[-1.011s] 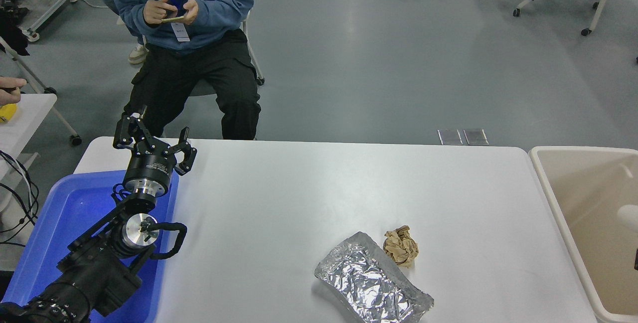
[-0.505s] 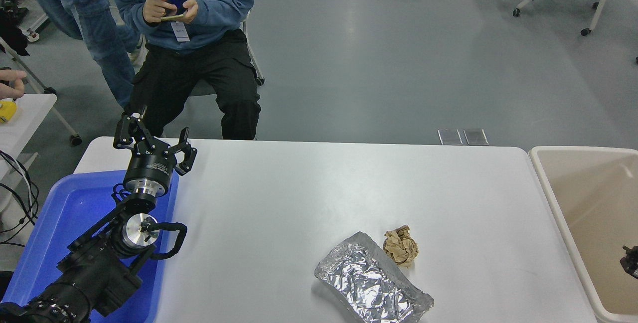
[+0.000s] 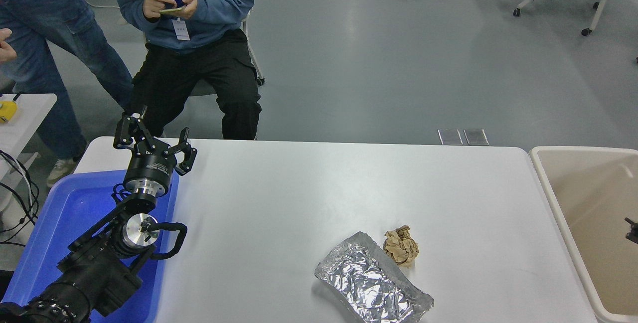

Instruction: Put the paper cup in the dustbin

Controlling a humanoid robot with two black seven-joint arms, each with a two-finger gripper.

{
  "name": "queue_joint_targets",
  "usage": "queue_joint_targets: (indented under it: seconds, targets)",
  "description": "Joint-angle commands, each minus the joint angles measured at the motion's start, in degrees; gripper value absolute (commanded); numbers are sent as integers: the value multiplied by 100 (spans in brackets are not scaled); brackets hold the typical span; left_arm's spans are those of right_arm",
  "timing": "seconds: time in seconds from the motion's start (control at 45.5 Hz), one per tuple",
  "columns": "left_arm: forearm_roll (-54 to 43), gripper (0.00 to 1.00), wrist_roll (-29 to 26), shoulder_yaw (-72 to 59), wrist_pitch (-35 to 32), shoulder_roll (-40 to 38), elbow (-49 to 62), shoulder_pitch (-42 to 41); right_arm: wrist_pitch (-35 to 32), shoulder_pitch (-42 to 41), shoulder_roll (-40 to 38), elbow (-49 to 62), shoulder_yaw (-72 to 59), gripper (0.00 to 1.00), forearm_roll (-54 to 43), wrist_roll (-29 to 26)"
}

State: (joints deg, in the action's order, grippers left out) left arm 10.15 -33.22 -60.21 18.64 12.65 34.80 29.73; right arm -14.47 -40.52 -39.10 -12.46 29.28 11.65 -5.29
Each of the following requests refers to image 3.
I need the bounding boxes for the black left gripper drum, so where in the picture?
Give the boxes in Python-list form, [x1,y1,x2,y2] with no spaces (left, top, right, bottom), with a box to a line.
[123,144,178,190]

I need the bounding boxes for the blue plastic tray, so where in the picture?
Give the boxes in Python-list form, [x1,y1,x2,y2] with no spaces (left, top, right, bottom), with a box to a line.
[1,169,180,323]

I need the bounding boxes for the crinkled foil tray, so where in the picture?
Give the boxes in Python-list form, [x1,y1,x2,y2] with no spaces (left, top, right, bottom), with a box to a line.
[314,232,435,323]

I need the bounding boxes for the yellow tape measure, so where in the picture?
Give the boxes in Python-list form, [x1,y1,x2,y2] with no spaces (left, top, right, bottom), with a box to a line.
[0,100,18,124]

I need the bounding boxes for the crumpled tan paper ball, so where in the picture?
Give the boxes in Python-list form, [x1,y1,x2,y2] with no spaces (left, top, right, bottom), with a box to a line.
[383,225,419,268]

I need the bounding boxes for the person's right hand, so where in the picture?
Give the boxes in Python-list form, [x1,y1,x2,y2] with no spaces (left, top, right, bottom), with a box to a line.
[0,28,17,63]
[143,0,171,19]

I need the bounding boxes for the blue lanyard with badge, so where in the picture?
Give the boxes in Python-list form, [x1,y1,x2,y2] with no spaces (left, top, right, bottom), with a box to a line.
[152,0,191,41]

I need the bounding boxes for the person's left hand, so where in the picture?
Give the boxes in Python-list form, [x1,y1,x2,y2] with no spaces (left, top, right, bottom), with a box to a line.
[172,0,198,19]

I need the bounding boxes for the large pale plastic bin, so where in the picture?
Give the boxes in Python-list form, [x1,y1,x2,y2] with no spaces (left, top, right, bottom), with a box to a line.
[528,146,638,323]

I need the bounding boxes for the black cables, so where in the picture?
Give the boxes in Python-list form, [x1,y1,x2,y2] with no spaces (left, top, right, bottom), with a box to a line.
[0,151,40,249]

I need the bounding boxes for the small white side table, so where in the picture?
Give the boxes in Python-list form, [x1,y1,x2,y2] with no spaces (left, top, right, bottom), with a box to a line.
[0,94,58,174]

